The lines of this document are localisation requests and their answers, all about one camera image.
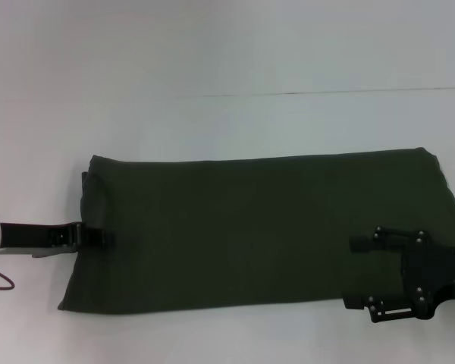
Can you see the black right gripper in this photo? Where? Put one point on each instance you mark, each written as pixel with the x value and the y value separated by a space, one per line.
pixel 436 273

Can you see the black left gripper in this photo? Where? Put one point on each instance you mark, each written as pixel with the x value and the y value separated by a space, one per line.
pixel 34 239

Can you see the dark green printed T-shirt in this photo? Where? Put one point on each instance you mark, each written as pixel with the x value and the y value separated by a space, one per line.
pixel 231 235

